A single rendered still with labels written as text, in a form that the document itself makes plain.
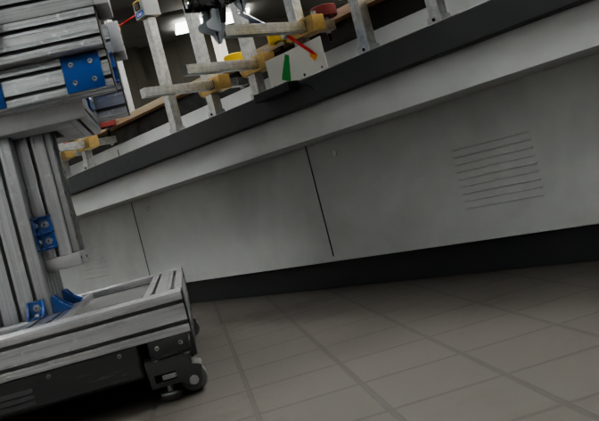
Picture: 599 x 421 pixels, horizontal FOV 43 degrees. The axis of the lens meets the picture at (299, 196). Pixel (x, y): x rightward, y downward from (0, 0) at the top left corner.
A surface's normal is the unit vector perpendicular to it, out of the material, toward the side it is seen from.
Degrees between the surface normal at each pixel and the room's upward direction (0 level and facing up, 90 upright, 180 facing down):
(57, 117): 90
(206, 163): 90
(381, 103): 90
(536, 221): 90
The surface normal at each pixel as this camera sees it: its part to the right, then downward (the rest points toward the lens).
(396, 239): -0.72, 0.19
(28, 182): 0.15, -0.04
